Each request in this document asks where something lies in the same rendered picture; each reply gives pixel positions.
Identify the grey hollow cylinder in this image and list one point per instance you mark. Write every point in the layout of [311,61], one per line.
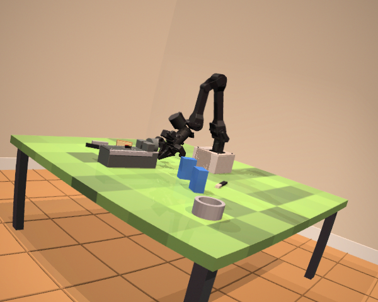
[208,208]

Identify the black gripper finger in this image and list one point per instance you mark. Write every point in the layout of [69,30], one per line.
[162,147]
[167,153]

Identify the blue rectangular block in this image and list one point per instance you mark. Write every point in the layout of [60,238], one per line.
[186,167]
[198,179]

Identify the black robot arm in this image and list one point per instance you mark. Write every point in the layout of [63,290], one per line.
[217,82]

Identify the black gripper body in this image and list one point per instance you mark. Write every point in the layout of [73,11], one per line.
[176,147]

